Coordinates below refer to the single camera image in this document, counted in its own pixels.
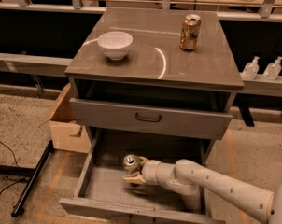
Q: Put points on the open grey lower drawer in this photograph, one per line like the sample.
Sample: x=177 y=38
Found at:
x=102 y=193

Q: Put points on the closed grey upper drawer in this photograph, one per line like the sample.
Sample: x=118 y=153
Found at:
x=150 y=119

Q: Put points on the cardboard box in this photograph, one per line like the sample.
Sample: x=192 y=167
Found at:
x=65 y=133

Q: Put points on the grey metal railing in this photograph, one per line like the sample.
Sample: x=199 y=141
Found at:
x=38 y=65

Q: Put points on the green white 7up can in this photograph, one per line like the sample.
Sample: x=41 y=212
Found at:
x=131 y=164

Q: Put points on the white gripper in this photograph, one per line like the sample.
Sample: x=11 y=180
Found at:
x=151 y=172

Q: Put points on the white ceramic bowl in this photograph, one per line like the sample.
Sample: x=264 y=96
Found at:
x=115 y=45

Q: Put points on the clear sanitizer bottle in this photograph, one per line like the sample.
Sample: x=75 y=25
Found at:
x=251 y=69
x=273 y=69

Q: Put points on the right clear sanitizer bottle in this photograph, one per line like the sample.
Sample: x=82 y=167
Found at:
x=273 y=69

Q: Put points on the grey drawer cabinet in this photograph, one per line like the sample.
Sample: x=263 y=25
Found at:
x=156 y=71

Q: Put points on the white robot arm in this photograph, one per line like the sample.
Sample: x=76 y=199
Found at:
x=185 y=177

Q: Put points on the gold crushed soda can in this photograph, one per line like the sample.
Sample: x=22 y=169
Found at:
x=190 y=31

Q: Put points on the left clear sanitizer bottle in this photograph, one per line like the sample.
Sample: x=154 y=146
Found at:
x=251 y=69

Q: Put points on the black metal stand leg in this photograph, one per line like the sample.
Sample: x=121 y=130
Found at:
x=28 y=175

